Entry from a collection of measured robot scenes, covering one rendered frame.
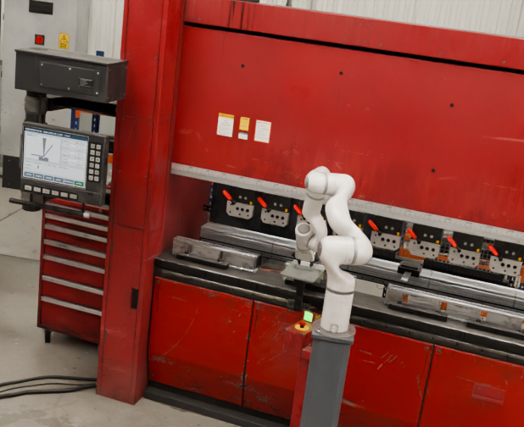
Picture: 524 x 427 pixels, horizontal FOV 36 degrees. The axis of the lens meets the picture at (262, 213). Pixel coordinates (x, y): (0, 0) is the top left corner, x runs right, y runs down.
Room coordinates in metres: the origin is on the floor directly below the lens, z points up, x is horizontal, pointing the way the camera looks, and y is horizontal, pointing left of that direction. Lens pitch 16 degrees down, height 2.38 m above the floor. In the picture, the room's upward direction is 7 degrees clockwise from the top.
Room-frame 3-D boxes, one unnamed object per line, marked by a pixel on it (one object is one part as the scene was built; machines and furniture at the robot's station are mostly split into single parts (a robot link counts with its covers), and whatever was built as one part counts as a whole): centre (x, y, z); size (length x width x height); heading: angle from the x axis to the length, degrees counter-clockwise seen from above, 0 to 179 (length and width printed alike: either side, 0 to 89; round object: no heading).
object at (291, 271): (3.92, -0.25, 1.00); 0.26 x 0.18 x 0.01; 163
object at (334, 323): (3.20, -0.37, 1.09); 0.19 x 0.19 x 0.18
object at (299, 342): (3.67, -0.31, 0.75); 0.20 x 0.16 x 0.18; 59
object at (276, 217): (4.12, -0.08, 1.26); 0.15 x 0.09 x 0.17; 73
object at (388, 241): (3.95, -0.65, 1.26); 0.15 x 0.09 x 0.17; 73
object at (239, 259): (4.22, 0.23, 0.92); 0.50 x 0.06 x 0.10; 73
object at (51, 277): (4.83, 1.04, 0.50); 0.50 x 0.50 x 1.00; 73
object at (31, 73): (3.99, 1.04, 1.53); 0.51 x 0.25 x 0.85; 78
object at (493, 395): (3.61, -1.23, 0.59); 0.15 x 0.02 x 0.07; 73
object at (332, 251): (3.20, -0.34, 1.30); 0.19 x 0.12 x 0.24; 104
